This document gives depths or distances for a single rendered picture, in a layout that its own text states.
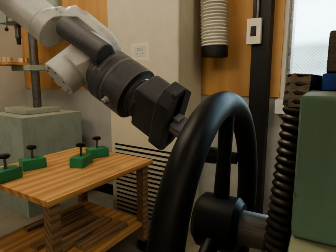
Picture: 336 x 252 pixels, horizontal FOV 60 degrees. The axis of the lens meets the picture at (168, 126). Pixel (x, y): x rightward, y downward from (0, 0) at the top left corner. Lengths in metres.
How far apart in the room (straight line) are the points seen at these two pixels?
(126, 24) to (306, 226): 1.72
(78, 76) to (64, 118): 1.81
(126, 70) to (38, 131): 1.78
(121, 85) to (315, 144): 0.31
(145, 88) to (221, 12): 1.29
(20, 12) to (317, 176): 0.52
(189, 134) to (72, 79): 0.30
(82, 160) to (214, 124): 1.26
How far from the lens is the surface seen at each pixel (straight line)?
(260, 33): 1.64
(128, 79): 0.44
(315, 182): 0.19
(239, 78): 1.76
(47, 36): 0.57
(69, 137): 2.35
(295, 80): 0.23
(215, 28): 1.66
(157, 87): 0.43
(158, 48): 1.69
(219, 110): 0.26
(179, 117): 0.43
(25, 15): 0.58
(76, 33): 0.48
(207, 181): 1.97
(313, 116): 0.19
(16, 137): 2.23
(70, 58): 0.50
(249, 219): 0.32
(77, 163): 1.50
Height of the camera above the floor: 0.97
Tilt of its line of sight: 10 degrees down
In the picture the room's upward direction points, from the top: straight up
